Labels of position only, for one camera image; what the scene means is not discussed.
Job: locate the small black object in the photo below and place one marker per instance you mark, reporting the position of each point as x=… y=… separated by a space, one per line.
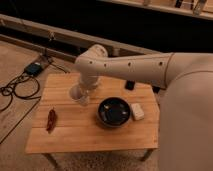
x=130 y=85

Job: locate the red chili pepper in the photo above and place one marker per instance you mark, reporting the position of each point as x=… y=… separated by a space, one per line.
x=51 y=120

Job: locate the black ceramic bowl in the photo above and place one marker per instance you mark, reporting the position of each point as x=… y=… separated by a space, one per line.
x=113 y=112

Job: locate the wooden table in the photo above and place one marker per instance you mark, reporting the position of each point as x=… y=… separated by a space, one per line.
x=78 y=129

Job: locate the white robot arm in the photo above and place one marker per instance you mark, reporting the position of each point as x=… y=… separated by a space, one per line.
x=186 y=109

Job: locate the black power adapter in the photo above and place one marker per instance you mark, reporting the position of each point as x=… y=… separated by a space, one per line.
x=33 y=69

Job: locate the white rectangular block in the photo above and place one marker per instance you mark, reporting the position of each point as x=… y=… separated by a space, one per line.
x=137 y=111

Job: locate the white ceramic cup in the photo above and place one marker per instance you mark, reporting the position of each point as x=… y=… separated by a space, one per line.
x=79 y=95

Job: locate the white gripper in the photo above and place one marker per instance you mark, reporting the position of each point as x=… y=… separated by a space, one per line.
x=86 y=87

